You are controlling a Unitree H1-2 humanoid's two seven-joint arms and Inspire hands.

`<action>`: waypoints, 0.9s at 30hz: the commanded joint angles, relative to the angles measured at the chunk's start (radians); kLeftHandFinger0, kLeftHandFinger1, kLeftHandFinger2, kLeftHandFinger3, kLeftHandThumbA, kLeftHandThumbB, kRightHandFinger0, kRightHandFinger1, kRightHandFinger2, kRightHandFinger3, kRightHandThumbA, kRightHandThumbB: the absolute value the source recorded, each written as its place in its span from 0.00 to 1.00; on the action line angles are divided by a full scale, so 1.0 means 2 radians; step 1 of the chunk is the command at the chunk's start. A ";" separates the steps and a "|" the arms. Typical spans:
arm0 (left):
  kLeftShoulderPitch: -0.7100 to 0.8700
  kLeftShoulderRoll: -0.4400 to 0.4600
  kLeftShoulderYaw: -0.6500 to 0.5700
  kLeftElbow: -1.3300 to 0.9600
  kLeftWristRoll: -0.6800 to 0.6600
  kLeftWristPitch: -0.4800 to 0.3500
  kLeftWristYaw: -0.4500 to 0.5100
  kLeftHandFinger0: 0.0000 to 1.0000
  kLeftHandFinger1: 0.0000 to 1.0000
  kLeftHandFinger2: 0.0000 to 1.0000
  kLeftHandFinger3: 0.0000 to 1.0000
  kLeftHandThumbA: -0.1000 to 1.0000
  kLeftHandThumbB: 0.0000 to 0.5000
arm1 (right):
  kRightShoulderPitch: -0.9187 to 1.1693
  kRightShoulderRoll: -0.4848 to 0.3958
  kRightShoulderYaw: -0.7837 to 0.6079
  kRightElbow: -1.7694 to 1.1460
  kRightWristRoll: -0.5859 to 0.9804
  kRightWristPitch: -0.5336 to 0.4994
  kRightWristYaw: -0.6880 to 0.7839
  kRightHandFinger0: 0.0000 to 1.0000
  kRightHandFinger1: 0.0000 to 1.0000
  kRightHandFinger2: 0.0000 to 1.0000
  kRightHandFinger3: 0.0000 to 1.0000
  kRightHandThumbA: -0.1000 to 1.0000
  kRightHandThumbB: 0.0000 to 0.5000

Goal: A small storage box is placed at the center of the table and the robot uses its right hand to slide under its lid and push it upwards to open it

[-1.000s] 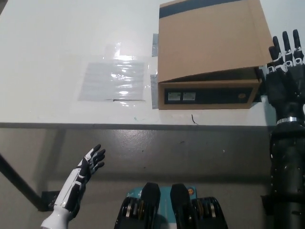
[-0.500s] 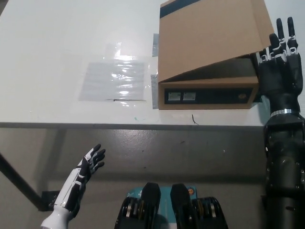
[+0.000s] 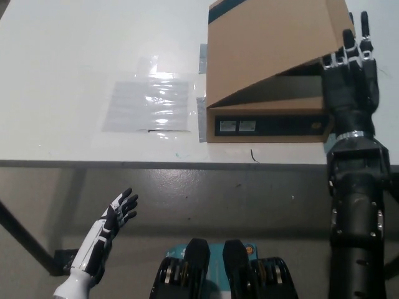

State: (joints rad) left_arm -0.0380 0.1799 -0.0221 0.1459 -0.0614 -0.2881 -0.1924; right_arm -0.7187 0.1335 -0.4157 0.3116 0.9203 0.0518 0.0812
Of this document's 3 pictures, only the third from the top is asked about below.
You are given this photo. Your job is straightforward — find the short grey tape strip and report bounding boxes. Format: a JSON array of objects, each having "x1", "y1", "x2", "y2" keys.
[{"x1": 198, "y1": 43, "x2": 209, "y2": 74}]

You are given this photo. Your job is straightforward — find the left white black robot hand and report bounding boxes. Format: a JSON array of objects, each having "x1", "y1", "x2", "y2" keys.
[{"x1": 68, "y1": 187, "x2": 139, "y2": 280}]

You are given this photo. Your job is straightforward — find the brown cardboard storage box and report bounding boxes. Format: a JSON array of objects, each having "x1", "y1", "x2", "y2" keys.
[{"x1": 205, "y1": 0, "x2": 358, "y2": 145}]

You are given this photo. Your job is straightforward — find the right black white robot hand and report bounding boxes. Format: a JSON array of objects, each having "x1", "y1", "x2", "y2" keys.
[{"x1": 320, "y1": 11, "x2": 382, "y2": 140}]

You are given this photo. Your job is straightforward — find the black table leg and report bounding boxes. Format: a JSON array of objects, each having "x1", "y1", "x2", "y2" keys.
[{"x1": 0, "y1": 199, "x2": 63, "y2": 277}]

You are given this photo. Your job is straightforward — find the black teal robot torso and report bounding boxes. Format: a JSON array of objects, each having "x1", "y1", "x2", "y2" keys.
[{"x1": 151, "y1": 238, "x2": 297, "y2": 299}]

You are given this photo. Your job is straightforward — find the transparent plastic sheet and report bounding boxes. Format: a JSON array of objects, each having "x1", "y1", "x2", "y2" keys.
[{"x1": 101, "y1": 55, "x2": 200, "y2": 136}]

